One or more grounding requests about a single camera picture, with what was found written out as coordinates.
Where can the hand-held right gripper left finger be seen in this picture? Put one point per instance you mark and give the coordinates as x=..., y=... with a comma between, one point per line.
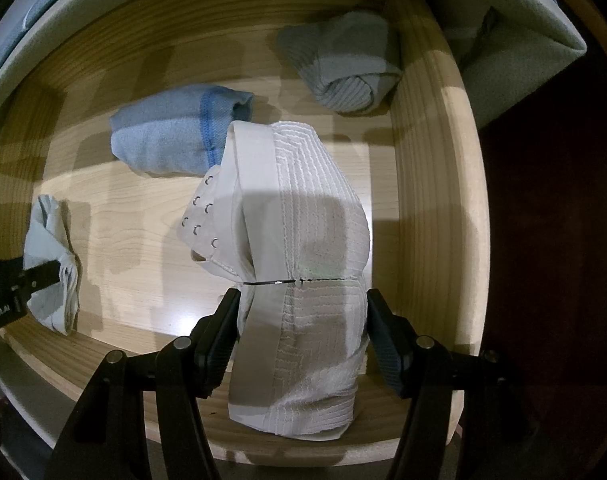
x=221, y=345

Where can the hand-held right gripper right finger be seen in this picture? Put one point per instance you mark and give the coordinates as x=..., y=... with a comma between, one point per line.
x=383, y=345

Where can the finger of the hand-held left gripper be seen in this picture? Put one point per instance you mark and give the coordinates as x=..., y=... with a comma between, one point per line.
x=43, y=275

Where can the pale white underwear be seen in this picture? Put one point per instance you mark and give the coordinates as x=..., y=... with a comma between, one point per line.
x=48, y=240

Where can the beige ribbed bra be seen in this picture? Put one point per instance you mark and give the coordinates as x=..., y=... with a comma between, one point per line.
x=308, y=240

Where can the grey ribbed sock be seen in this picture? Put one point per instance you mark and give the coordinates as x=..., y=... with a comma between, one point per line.
x=333, y=55

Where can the light blue striped sock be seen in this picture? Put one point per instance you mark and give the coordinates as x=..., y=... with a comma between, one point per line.
x=158, y=135

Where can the grey upholstered nightstand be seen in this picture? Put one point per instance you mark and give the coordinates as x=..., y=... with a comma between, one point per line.
x=523, y=60

